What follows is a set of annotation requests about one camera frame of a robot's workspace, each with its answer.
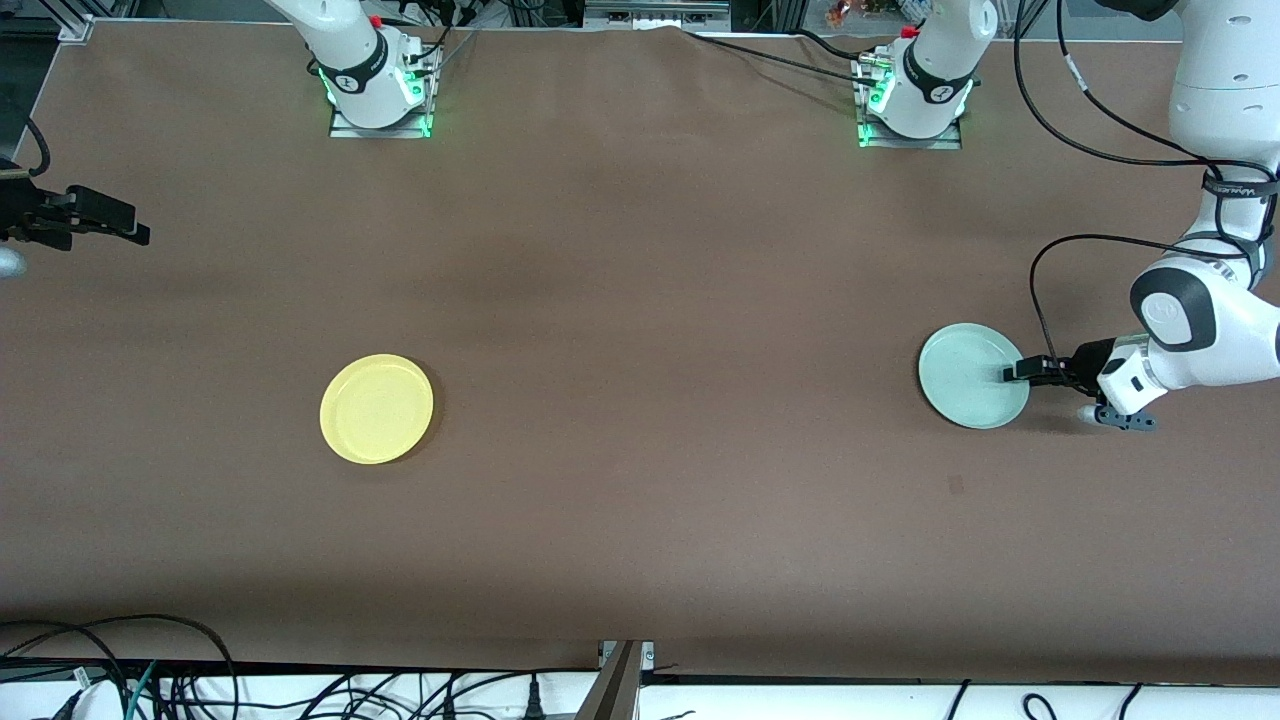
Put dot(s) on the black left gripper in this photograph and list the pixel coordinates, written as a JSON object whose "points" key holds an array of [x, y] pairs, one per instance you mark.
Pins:
{"points": [[1085, 361]]}

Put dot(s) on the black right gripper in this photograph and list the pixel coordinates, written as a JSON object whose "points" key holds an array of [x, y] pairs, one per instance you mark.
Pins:
{"points": [[22, 212]]}

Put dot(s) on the pale green round plate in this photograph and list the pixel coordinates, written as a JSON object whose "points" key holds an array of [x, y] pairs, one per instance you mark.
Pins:
{"points": [[965, 378]]}

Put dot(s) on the yellow round plate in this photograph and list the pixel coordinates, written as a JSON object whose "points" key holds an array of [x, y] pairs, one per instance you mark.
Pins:
{"points": [[376, 409]]}

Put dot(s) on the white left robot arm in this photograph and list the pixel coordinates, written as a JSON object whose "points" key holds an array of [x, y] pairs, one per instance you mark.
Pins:
{"points": [[1220, 80]]}

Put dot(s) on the white lower shelf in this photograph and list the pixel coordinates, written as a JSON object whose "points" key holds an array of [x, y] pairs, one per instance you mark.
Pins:
{"points": [[800, 705]]}

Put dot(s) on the grey metal device box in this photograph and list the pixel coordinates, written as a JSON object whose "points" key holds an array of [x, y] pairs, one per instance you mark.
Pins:
{"points": [[655, 14]]}

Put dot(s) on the aluminium frame corner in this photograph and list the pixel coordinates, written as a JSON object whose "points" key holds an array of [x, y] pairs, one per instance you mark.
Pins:
{"points": [[72, 22]]}

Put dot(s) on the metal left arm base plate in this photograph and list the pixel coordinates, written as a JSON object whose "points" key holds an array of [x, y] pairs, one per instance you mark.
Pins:
{"points": [[870, 135]]}

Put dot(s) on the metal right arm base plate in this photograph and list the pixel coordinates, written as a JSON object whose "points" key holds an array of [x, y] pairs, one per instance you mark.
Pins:
{"points": [[425, 110]]}

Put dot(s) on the aluminium profile post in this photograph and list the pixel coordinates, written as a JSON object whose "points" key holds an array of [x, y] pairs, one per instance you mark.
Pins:
{"points": [[620, 685]]}

